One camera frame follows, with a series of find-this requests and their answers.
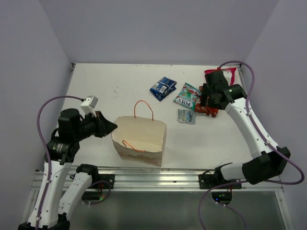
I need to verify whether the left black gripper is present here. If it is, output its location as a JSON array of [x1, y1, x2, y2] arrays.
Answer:
[[73, 110, 118, 141]]

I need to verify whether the orange Doritos chip bag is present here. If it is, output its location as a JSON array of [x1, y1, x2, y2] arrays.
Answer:
[[194, 103, 219, 117]]

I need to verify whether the pink snack bag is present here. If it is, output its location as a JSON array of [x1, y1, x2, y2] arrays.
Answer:
[[204, 67, 236, 85]]

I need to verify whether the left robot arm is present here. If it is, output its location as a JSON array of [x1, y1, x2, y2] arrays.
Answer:
[[18, 108, 118, 230]]

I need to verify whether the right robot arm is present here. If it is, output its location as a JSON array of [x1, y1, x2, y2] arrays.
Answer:
[[202, 70, 291, 188]]

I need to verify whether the green Fox's candy bag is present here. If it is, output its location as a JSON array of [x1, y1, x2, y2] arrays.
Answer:
[[173, 82, 201, 111]]

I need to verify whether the small silver snack packet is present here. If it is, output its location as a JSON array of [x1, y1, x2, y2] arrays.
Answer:
[[177, 109, 196, 125]]

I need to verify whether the blue snack packet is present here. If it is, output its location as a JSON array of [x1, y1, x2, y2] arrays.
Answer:
[[150, 77, 177, 102]]

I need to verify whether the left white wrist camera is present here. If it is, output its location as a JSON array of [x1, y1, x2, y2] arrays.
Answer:
[[81, 96, 98, 117]]

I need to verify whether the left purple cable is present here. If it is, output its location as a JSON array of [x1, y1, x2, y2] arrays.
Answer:
[[35, 95, 85, 228]]

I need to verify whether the aluminium mounting rail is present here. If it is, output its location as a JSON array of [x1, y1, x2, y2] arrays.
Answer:
[[30, 166, 283, 192]]

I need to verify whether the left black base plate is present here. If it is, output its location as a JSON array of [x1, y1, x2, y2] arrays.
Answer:
[[91, 173, 115, 189]]

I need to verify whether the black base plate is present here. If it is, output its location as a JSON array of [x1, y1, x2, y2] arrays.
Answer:
[[91, 173, 115, 189], [198, 171, 242, 189]]

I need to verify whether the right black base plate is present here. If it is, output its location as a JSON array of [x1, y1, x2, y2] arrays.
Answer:
[[198, 171, 242, 189]]

